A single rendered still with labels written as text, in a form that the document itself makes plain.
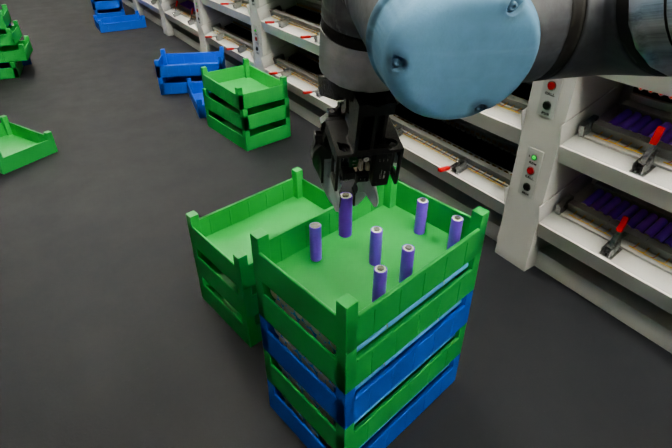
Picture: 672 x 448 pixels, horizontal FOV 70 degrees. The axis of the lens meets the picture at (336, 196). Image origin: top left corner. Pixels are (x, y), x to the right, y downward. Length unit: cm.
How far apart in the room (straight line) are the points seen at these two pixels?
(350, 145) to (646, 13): 28
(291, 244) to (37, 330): 69
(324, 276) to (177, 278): 61
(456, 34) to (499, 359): 88
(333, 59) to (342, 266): 38
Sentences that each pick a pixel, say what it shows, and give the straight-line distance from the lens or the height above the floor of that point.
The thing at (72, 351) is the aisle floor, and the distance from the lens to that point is 119.
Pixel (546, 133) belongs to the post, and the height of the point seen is 37.
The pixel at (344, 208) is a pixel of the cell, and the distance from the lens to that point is 63.
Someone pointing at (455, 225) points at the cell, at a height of 38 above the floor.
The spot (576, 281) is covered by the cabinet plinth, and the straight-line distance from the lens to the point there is 129.
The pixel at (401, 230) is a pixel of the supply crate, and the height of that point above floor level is 32.
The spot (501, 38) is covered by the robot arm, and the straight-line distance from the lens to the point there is 30.
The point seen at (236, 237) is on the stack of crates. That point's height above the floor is 16.
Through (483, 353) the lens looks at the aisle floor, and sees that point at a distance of 109.
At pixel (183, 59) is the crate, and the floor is 10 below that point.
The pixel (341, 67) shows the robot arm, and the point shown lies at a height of 68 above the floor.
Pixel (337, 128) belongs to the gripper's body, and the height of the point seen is 60.
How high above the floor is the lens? 81
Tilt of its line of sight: 32 degrees down
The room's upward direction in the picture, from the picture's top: straight up
